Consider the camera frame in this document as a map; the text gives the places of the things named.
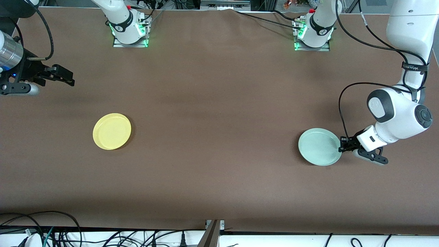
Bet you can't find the pale green plate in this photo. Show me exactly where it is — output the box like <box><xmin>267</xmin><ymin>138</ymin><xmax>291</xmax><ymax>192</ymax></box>
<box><xmin>298</xmin><ymin>128</ymin><xmax>343</xmax><ymax>166</ymax></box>

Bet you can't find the yellow plate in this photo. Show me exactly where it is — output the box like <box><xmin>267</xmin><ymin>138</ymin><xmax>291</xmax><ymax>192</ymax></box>
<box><xmin>93</xmin><ymin>113</ymin><xmax>132</xmax><ymax>150</ymax></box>

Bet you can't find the brown table cover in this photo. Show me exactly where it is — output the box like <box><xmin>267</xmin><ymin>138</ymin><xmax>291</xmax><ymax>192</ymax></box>
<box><xmin>0</xmin><ymin>7</ymin><xmax>439</xmax><ymax>236</ymax></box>

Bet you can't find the grey metal box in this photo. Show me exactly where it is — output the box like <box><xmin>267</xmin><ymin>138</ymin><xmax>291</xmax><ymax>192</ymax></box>
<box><xmin>200</xmin><ymin>0</ymin><xmax>251</xmax><ymax>10</ymax></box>

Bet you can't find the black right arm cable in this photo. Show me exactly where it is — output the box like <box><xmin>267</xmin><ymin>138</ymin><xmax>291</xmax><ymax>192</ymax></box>
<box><xmin>29</xmin><ymin>4</ymin><xmax>55</xmax><ymax>61</ymax></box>

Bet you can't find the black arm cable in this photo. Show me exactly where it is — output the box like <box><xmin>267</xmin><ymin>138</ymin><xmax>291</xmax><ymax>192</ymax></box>
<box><xmin>29</xmin><ymin>4</ymin><xmax>55</xmax><ymax>61</ymax></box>
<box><xmin>335</xmin><ymin>0</ymin><xmax>429</xmax><ymax>141</ymax></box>

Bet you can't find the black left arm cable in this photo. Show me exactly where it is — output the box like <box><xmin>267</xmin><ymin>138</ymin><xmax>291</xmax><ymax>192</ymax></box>
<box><xmin>335</xmin><ymin>0</ymin><xmax>429</xmax><ymax>141</ymax></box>

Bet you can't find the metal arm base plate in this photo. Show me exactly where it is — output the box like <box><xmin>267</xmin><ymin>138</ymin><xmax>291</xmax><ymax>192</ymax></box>
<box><xmin>112</xmin><ymin>15</ymin><xmax>149</xmax><ymax>48</ymax></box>
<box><xmin>294</xmin><ymin>19</ymin><xmax>331</xmax><ymax>52</ymax></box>

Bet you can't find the large black cable loop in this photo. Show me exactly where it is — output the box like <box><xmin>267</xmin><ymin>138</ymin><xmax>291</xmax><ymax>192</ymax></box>
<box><xmin>0</xmin><ymin>210</ymin><xmax>83</xmax><ymax>247</ymax></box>

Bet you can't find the short black table cable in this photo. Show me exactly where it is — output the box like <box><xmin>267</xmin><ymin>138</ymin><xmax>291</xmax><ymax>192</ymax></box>
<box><xmin>273</xmin><ymin>10</ymin><xmax>307</xmax><ymax>22</ymax></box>

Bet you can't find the long black table cable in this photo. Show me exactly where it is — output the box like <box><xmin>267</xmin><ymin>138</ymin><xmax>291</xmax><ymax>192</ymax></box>
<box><xmin>234</xmin><ymin>10</ymin><xmax>302</xmax><ymax>31</ymax></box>

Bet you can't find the black table edge rail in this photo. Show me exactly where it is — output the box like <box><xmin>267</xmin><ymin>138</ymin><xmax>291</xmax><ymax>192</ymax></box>
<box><xmin>0</xmin><ymin>225</ymin><xmax>207</xmax><ymax>233</ymax></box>

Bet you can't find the teal cable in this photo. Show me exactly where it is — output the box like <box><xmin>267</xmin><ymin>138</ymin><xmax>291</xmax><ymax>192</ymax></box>
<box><xmin>43</xmin><ymin>226</ymin><xmax>55</xmax><ymax>247</ymax></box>

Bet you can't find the aluminium frame post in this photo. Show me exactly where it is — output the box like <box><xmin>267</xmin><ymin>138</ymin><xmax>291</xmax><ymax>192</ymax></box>
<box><xmin>198</xmin><ymin>220</ymin><xmax>225</xmax><ymax>247</ymax></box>

